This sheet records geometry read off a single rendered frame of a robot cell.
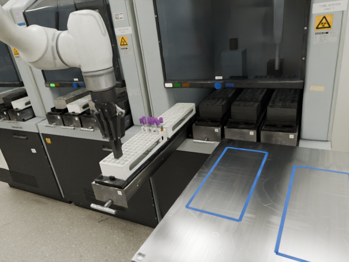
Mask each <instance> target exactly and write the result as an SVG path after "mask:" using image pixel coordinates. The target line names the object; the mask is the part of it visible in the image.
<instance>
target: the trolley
mask: <svg viewBox="0 0 349 262"><path fill-rule="evenodd" d="M131 262H349V152H343V151H333V150H325V149H315V148H306V147H297V146H288V145H278V144H273V143H263V142H254V141H245V140H236V139H227V138H223V139H222V140H221V141H220V143H219V144H218V145H217V147H216V148H215V149H214V151H213V152H212V154H211V155H210V156H209V158H208V159H207V160H206V161H205V163H204V164H203V165H202V167H201V168H200V169H199V171H198V172H197V173H196V175H195V176H194V177H193V179H192V180H191V181H190V183H189V184H188V185H187V186H186V188H185V189H184V190H183V192H182V193H181V194H180V196H179V197H178V198H177V200H176V201H175V202H174V204H173V205H172V207H171V208H170V209H169V211H168V212H167V213H166V215H165V216H164V217H163V218H162V220H161V221H160V222H159V224H158V225H157V226H156V228H155V229H154V230H153V232H152V233H151V234H150V236H149V237H148V238H147V240H146V241H145V242H144V243H143V245H142V246H141V247H140V249H139V250H138V251H137V253H136V254H135V256H134V257H133V258H132V260H131Z"/></svg>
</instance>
